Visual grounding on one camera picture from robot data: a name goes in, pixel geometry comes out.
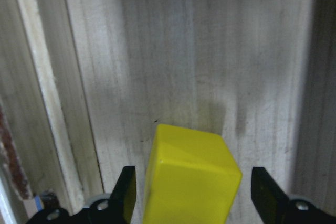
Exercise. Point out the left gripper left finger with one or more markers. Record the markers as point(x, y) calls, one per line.
point(116, 208)

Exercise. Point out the light wooden drawer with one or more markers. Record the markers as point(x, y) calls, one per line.
point(85, 83)

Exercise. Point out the yellow block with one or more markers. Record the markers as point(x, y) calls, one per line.
point(191, 177)

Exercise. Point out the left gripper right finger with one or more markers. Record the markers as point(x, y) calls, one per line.
point(275, 206)

